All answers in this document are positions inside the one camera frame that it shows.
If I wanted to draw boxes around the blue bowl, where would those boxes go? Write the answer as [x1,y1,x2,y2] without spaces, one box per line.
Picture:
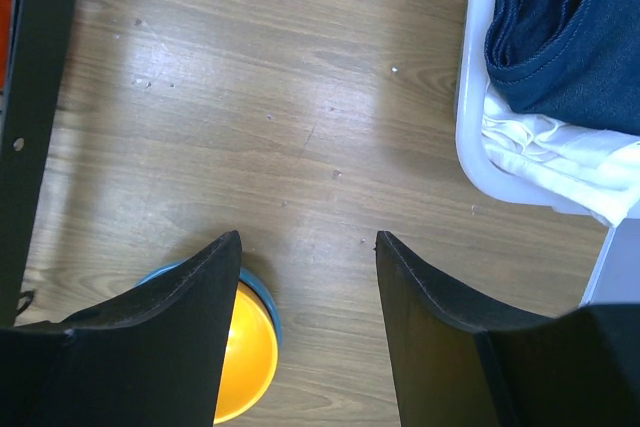
[135,259,283,347]

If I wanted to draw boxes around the dark blue jeans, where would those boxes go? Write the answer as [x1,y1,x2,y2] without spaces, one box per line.
[484,0,639,135]

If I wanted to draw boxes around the white cloth in basket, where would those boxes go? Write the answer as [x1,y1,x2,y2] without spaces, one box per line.
[481,85,639,227]

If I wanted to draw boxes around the white plastic basket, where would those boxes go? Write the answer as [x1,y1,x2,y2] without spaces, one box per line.
[455,0,639,305]

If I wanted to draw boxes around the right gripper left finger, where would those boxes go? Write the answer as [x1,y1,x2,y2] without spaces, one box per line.
[1,231,242,426]

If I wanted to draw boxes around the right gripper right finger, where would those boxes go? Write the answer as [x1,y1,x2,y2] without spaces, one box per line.
[375,231,639,426]

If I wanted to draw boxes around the black wire dish rack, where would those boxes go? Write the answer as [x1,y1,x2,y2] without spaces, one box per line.
[1,0,75,326]

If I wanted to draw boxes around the yellow orange bowl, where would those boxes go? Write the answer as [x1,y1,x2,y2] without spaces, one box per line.
[214,281,280,425]

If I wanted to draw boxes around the orange bowl bottom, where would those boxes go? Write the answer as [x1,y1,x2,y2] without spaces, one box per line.
[0,0,12,89]

